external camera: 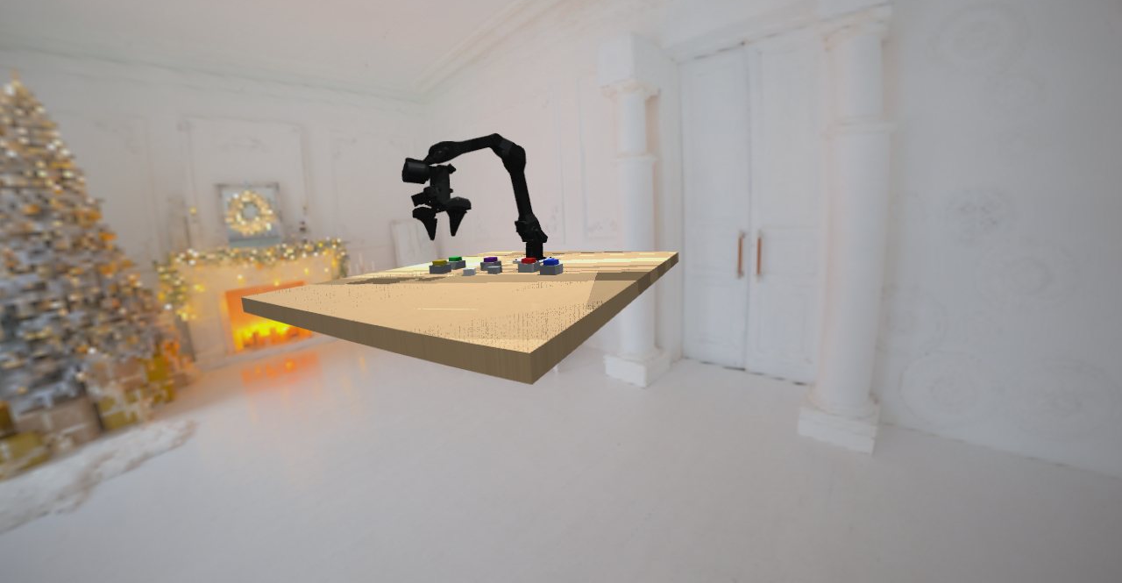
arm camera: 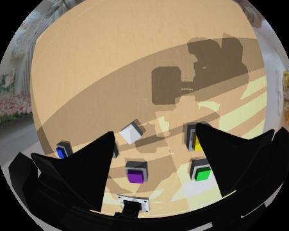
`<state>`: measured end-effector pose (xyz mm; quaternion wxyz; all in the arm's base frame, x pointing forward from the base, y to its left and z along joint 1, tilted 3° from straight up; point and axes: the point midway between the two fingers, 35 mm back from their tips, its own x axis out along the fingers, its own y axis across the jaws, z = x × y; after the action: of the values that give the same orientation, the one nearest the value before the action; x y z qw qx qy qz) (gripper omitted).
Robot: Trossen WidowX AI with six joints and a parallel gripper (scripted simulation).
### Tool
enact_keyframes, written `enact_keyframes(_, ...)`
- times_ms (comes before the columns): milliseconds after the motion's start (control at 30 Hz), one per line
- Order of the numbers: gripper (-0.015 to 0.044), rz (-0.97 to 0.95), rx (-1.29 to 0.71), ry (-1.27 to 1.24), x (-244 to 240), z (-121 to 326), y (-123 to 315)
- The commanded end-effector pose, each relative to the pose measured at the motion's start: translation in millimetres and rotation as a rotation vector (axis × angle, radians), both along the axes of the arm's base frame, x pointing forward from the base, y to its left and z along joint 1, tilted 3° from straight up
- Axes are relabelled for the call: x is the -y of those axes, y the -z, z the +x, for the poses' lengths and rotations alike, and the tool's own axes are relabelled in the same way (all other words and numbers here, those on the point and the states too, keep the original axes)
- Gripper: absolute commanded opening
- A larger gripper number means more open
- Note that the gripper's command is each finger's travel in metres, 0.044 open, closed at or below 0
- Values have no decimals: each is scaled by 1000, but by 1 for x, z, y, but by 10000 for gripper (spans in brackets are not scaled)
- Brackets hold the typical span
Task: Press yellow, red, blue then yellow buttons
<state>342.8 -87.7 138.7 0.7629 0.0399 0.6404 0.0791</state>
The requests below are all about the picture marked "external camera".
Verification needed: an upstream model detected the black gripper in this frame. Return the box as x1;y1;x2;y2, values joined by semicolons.
412;182;472;241

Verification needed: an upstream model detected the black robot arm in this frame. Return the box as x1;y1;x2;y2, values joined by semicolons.
401;133;548;260

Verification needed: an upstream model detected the blue button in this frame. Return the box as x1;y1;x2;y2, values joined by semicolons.
539;260;564;275

